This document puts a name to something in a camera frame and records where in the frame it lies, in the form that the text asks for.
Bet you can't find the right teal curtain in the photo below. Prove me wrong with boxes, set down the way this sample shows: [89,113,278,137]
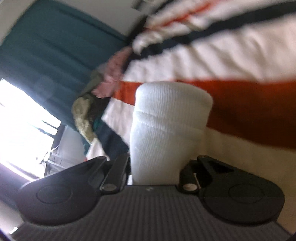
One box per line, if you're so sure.
[1,1,126,127]

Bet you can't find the white sweatpants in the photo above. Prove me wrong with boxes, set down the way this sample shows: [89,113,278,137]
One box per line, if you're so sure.
[129,82,213,185]

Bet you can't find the olive green garment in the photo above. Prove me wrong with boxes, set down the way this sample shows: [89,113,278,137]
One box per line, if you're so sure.
[79,69,104,97]

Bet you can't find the window with dark frame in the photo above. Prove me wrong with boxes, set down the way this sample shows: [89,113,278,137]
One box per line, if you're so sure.
[1,79,61,180]

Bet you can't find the pink garment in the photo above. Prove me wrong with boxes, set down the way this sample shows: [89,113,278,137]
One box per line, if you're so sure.
[92,47,132,98]

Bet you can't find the striped bed blanket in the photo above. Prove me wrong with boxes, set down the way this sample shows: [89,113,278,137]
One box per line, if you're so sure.
[87,1,295,232]

